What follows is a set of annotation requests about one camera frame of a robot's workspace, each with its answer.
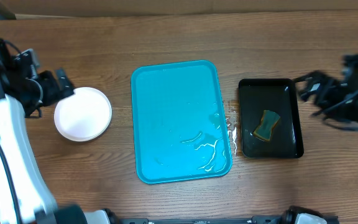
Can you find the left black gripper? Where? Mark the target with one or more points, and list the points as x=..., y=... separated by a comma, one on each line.
x=54, y=81

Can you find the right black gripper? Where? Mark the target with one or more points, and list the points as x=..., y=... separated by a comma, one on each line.
x=319, y=90

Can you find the white plate top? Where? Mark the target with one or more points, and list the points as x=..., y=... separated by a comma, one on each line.
x=88, y=106

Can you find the yellow green sponge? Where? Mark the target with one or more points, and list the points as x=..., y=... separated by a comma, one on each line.
x=268, y=122

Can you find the yellow plate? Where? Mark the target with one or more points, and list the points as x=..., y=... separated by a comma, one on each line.
x=81, y=133

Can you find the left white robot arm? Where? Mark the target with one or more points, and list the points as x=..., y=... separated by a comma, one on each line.
x=24, y=196

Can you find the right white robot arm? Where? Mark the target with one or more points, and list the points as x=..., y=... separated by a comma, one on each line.
x=337, y=100

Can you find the black water tray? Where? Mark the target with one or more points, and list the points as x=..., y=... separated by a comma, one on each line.
x=274, y=94

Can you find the teal plastic tray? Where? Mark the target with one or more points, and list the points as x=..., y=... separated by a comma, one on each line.
x=180, y=130

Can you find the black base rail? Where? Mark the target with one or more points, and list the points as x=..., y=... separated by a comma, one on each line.
x=107, y=216

